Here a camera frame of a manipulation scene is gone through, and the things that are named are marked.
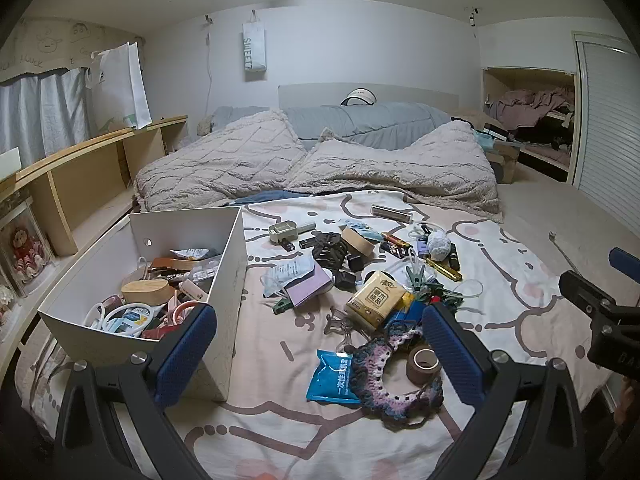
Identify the black gold tube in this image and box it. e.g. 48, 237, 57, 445
425, 255, 463, 282

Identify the white hanging fabric bag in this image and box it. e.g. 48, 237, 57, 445
242, 12, 267, 82

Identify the purple notepad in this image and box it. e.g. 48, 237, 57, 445
287, 262, 333, 307

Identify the silver metal bar case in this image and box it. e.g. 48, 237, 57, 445
371, 204, 412, 222

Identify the pile of clothes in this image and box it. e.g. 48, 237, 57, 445
487, 85, 576, 131

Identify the white wall cable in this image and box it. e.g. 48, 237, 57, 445
204, 16, 215, 111

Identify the dark blue cloth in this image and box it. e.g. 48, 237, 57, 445
225, 190, 311, 207

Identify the grey yarn ball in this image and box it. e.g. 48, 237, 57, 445
427, 230, 452, 261

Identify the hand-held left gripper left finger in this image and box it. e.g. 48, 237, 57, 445
54, 304, 218, 480

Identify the black orange snack bar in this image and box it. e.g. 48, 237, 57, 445
381, 231, 416, 256

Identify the wooden oval case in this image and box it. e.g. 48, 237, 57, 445
121, 280, 171, 306

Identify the doll in clear case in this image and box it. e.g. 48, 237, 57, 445
0, 195, 56, 301

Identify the purple crocheted scrunchie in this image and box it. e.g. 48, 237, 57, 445
350, 322, 445, 428

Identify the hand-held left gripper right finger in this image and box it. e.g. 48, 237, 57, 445
421, 303, 586, 480

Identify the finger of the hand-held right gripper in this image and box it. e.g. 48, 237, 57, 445
608, 247, 640, 282
559, 270, 622, 320

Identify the brown tape roll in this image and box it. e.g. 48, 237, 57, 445
406, 346, 443, 387

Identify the cardboard box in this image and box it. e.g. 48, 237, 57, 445
487, 140, 521, 185

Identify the white headboard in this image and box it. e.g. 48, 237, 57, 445
277, 82, 460, 113

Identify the blue foil packet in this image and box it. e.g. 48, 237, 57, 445
306, 350, 363, 405

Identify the white plastic mask packet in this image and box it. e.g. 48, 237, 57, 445
262, 257, 316, 296

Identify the paper banner with drawings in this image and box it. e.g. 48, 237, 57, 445
0, 17, 146, 83

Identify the white louvered closet door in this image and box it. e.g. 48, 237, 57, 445
570, 32, 640, 221

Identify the white storage box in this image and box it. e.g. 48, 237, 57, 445
37, 206, 248, 402

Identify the clear hair claw clip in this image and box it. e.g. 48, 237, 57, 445
324, 307, 361, 356

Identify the beige fluffy blanket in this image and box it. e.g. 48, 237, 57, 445
134, 107, 503, 223

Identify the wooden shelf unit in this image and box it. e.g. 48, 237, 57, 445
0, 115, 188, 256

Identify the grey curtain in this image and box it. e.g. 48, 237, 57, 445
0, 67, 93, 158

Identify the yellow tissue pack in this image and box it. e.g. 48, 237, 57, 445
345, 270, 408, 332

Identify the metal back scratcher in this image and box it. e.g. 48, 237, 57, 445
547, 231, 583, 276

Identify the white face mask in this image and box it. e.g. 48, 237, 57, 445
261, 275, 290, 300

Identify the printed cartoon bed sheet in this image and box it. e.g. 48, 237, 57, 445
15, 190, 618, 480

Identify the beige tape ring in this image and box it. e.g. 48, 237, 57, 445
341, 226, 375, 261

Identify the white tote bag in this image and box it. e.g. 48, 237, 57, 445
85, 41, 152, 131

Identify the black hair claw clip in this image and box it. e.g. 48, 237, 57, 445
311, 232, 351, 271

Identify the white plastic ring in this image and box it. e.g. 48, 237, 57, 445
85, 300, 156, 336

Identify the white black cap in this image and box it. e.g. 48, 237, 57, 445
341, 87, 377, 107

